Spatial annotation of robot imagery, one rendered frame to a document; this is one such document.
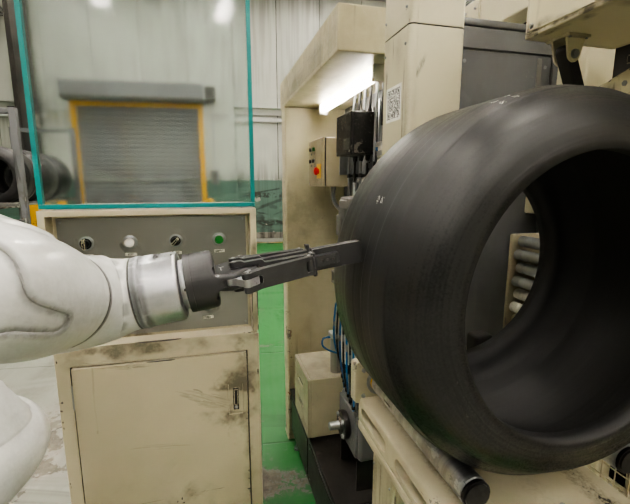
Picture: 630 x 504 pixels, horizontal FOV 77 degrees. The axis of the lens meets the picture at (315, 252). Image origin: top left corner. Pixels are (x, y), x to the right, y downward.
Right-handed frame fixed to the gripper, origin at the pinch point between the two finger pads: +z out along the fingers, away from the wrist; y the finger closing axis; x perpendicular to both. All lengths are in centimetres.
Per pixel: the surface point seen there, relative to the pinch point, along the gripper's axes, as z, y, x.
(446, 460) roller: 12.1, -4.1, 34.2
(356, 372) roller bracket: 8.3, 24.7, 32.7
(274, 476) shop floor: -11, 111, 124
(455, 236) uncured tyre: 11.1, -11.9, -2.2
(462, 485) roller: 11.6, -8.8, 34.5
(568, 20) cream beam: 55, 15, -33
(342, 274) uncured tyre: 2.6, 6.9, 5.0
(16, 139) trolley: -155, 319, -65
